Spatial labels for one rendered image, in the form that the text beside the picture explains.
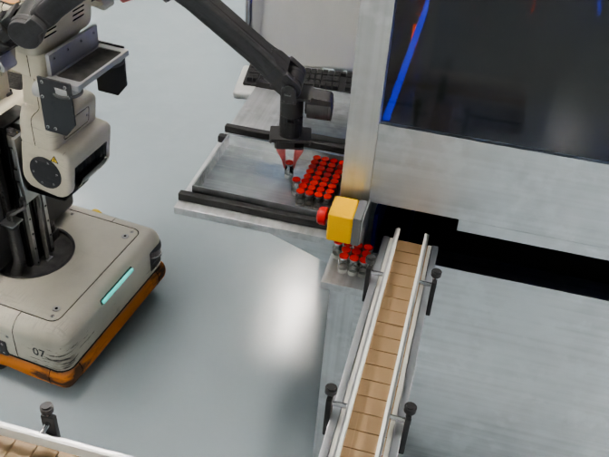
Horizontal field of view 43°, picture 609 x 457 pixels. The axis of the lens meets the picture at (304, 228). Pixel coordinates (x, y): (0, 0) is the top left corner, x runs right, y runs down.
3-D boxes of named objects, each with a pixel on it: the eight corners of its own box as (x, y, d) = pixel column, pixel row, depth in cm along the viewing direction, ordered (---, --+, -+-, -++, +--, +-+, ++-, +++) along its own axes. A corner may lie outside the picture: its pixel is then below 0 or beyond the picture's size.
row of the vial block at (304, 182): (321, 170, 203) (322, 155, 200) (302, 209, 189) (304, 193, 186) (313, 169, 203) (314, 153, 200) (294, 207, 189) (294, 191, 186)
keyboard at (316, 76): (367, 78, 263) (368, 72, 261) (364, 98, 252) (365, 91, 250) (249, 66, 265) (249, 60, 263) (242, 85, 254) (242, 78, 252)
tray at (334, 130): (410, 114, 229) (412, 104, 227) (397, 160, 209) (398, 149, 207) (299, 95, 235) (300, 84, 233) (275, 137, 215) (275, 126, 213)
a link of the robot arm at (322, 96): (287, 60, 182) (280, 84, 177) (336, 66, 181) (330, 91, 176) (288, 98, 192) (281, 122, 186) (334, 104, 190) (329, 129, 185)
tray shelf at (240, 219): (412, 112, 234) (413, 107, 233) (369, 254, 180) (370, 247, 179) (259, 86, 242) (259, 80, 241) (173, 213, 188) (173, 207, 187)
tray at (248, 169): (351, 168, 205) (352, 157, 202) (326, 225, 184) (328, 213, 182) (227, 144, 210) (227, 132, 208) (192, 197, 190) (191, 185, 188)
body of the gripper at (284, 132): (310, 147, 190) (312, 121, 185) (268, 145, 190) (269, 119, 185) (311, 133, 195) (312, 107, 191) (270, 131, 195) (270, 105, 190)
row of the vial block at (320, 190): (337, 173, 202) (339, 159, 199) (320, 213, 188) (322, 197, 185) (329, 172, 202) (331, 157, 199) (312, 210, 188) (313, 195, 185)
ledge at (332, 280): (392, 264, 178) (393, 257, 176) (382, 302, 167) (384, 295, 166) (333, 252, 180) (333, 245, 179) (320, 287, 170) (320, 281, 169)
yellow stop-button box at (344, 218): (364, 227, 172) (368, 200, 167) (358, 247, 166) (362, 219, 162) (331, 220, 173) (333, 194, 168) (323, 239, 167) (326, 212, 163)
